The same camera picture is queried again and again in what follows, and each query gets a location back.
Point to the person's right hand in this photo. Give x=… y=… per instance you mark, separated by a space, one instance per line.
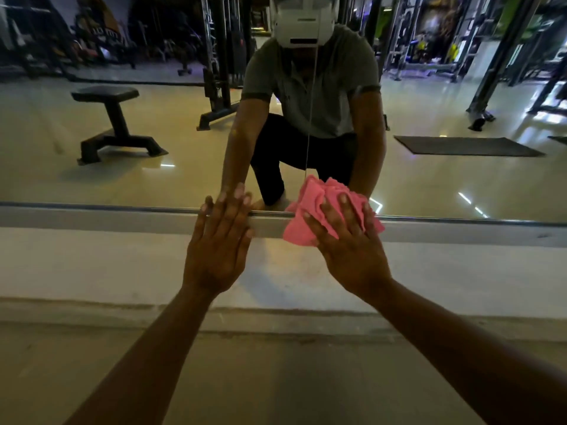
x=354 y=261

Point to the person's left hand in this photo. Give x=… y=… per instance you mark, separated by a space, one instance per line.
x=217 y=256

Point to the pink cloth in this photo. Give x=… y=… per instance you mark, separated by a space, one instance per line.
x=297 y=230

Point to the large wall mirror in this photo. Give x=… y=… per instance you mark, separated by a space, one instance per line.
x=133 y=172

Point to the person's right forearm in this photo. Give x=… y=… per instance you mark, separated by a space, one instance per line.
x=474 y=354

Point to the person's left forearm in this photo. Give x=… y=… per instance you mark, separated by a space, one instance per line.
x=137 y=362

